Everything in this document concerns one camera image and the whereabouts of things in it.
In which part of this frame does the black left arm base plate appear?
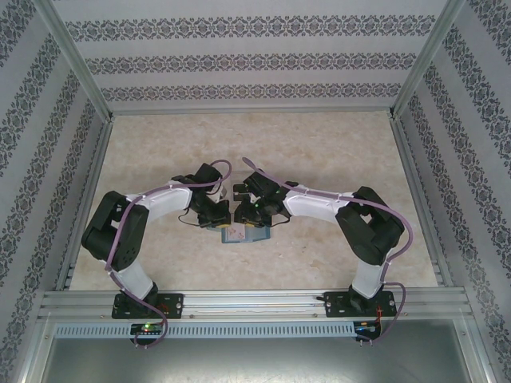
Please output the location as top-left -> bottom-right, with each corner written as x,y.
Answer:
111,293 -> 185,320

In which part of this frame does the grey slotted cable duct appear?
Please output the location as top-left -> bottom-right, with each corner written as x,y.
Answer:
53,322 -> 357,338

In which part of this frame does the aluminium mounting rail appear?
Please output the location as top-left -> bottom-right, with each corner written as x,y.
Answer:
38,287 -> 469,320

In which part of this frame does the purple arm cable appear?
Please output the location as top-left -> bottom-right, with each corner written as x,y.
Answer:
241,157 -> 415,348
105,159 -> 235,351

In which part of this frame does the aluminium table back rail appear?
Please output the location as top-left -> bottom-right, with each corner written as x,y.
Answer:
109,104 -> 394,117

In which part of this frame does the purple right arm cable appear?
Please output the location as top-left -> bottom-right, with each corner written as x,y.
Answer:
241,157 -> 415,348

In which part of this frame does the aluminium table side rail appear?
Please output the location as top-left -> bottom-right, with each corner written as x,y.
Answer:
53,117 -> 117,291
390,115 -> 454,287

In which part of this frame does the circuit board with green light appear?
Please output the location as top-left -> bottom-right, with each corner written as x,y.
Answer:
130,323 -> 165,335

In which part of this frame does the small circuit board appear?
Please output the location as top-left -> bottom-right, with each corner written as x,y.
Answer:
353,320 -> 385,334

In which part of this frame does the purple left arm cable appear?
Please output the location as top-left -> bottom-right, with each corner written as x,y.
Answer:
105,159 -> 235,351

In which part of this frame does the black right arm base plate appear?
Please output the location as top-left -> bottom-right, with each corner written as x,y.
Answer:
323,290 -> 395,319

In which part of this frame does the grey metal sheet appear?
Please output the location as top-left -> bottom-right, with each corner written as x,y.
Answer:
38,337 -> 478,383

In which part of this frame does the blue leather card holder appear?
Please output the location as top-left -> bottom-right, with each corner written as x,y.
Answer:
220,225 -> 273,245

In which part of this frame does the aluminium frame post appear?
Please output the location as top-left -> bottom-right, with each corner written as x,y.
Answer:
34,0 -> 115,123
387,0 -> 478,120

